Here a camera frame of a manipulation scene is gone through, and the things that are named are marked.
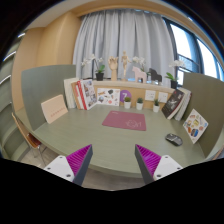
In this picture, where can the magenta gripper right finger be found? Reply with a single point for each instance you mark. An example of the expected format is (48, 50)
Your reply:
(153, 166)

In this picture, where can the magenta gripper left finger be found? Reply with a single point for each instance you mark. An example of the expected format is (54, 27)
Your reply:
(72, 167)

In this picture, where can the dark grey computer mouse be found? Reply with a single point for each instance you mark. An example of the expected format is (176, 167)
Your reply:
(174, 139)

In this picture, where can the maroon mouse pad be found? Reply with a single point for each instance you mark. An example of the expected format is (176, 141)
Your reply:
(125, 120)

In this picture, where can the wooden chair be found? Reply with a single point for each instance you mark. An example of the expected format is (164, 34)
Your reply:
(33, 142)

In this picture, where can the small potted plant right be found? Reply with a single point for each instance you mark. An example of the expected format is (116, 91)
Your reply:
(156, 106)

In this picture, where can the small potted plant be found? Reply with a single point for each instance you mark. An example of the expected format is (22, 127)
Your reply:
(156, 106)
(127, 102)
(139, 103)

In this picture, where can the colourful sticker sheet card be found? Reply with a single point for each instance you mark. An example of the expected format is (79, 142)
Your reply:
(195, 125)

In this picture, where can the beige card with text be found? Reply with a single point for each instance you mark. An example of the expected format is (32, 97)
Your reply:
(54, 108)

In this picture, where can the small potted plant middle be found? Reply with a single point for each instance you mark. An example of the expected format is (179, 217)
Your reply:
(139, 103)

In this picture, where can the white book leaning left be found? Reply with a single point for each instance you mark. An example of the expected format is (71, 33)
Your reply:
(69, 92)

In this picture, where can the dark cover book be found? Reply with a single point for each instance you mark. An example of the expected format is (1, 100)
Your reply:
(173, 104)

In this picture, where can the small potted plant left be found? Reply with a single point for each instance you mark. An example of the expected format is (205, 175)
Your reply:
(127, 102)

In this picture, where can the red spine magazine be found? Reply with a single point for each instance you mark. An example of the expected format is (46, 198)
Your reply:
(87, 93)

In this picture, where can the illustrated white poster card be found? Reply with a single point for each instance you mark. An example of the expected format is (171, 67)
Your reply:
(108, 96)

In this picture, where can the purple round number sign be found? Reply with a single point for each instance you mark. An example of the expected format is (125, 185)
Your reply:
(124, 94)

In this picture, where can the white books behind dark book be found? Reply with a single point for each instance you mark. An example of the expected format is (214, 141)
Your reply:
(186, 99)

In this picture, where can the white orchid black pot right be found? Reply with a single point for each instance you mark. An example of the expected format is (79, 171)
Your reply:
(174, 80)

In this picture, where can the white orchid black pot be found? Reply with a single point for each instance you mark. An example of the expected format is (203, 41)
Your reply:
(100, 67)
(174, 80)

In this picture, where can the green desk divider left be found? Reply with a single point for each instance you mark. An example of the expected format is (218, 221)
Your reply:
(40, 84)

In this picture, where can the green desk divider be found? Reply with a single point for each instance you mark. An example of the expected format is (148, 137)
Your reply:
(208, 100)
(40, 84)

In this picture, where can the black horse figurine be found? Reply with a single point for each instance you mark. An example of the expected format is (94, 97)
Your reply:
(155, 76)

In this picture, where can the green desk divider right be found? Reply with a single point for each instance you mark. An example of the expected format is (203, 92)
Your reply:
(208, 100)

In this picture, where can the pink horse figurine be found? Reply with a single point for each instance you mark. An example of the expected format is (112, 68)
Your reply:
(140, 76)

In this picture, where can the white orchid black pot left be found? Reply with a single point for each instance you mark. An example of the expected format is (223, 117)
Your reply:
(100, 67)

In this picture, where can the white orchid behind horse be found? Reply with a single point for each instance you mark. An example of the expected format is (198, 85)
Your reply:
(141, 61)

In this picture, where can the wooden mannequin figure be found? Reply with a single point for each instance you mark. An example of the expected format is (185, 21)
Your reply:
(125, 60)

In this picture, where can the wooden hand model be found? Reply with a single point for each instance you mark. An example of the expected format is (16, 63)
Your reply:
(113, 65)

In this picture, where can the grey curtain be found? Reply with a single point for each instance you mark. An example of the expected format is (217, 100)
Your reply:
(112, 32)

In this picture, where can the white wall socket right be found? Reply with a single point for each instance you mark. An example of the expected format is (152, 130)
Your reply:
(162, 97)

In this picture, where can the white wall socket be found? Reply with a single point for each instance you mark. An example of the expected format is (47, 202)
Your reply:
(150, 95)
(162, 97)

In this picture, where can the white wall socket left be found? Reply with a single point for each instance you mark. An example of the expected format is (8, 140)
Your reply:
(150, 95)

